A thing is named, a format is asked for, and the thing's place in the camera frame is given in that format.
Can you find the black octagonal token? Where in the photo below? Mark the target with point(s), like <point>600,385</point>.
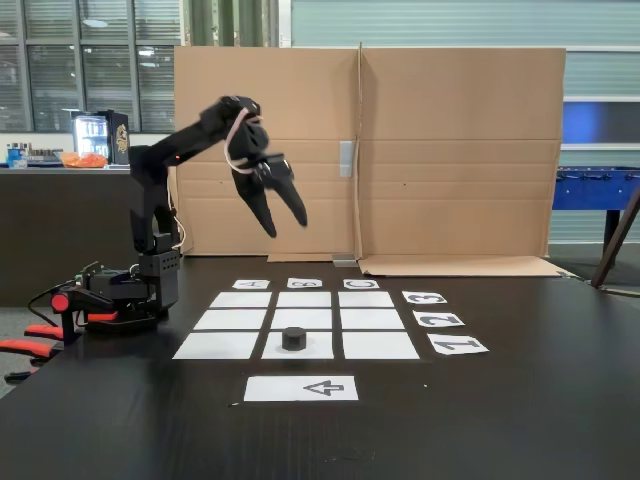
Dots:
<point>293,339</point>

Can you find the white paper grid square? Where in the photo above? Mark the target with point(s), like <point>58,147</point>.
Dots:
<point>215,346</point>
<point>241,299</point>
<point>380,345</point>
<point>366,299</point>
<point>304,299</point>
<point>372,319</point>
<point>320,351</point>
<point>301,318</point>
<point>230,319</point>

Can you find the grey tape piece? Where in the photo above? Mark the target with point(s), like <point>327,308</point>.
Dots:
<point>344,260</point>
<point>346,159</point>

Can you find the paper sheet letter A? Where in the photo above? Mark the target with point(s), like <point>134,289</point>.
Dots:
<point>251,284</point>

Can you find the paper sheet letter B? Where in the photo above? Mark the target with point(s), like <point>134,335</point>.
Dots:
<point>304,283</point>

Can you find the paper sheet letter C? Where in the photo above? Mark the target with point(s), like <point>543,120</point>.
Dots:
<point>361,284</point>

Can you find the black mini fridge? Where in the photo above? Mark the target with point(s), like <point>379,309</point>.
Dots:
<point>117,137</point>

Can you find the paper sheet number 3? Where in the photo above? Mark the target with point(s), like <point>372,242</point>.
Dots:
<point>424,298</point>

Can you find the orange snack bag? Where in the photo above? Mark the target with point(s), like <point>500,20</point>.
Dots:
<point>82,160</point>

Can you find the white arrow paper sheet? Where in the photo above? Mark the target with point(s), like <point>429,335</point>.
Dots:
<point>300,388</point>

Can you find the paper sheet number 2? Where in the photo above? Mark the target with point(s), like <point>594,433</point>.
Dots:
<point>438,319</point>

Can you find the brown cardboard panel with flap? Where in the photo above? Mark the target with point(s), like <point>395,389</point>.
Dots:
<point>460,100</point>

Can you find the dark brown counter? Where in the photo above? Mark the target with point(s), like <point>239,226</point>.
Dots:
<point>40,225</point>

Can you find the red black bar clamp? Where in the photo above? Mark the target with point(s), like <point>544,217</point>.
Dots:
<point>61,303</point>

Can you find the paper sheet number 1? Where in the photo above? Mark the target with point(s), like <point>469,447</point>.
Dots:
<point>457,345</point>

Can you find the blue bottle pack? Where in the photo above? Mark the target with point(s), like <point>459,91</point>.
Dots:
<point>17,157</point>

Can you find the blue foosball table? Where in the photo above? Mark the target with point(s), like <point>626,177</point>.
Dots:
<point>595,187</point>

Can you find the brown wooden leg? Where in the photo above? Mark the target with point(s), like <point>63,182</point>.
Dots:
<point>617,235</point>

